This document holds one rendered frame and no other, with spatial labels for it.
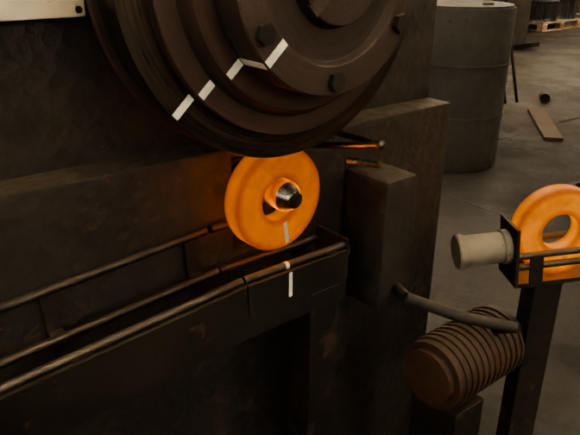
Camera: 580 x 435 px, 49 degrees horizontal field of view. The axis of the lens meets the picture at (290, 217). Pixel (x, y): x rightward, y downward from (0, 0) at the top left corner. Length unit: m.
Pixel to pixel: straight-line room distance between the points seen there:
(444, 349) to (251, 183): 0.45
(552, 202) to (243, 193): 0.53
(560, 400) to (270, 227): 1.25
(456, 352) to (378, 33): 0.55
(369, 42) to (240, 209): 0.27
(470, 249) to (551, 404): 0.92
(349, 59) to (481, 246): 0.45
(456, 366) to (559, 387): 0.94
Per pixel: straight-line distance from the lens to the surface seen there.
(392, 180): 1.03
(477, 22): 3.51
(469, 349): 1.13
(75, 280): 0.86
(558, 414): 1.92
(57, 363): 0.80
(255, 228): 0.89
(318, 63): 0.76
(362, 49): 0.81
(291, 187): 0.88
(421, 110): 1.21
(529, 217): 1.12
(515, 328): 1.15
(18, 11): 0.81
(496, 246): 1.12
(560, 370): 2.09
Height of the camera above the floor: 1.14
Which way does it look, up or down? 23 degrees down
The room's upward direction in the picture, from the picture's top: 1 degrees clockwise
